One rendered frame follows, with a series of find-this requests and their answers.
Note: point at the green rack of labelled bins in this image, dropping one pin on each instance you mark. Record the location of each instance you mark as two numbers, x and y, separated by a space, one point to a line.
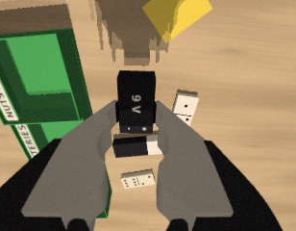
35 89

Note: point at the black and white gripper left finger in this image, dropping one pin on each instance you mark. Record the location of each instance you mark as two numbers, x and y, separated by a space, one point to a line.
67 179

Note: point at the black 9v battery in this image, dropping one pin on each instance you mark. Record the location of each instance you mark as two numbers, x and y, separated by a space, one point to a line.
136 96

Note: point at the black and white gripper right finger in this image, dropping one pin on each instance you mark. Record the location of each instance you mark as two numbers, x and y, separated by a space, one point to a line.
198 183

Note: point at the white domino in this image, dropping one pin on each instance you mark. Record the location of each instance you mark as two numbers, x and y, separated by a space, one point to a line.
185 105
139 179

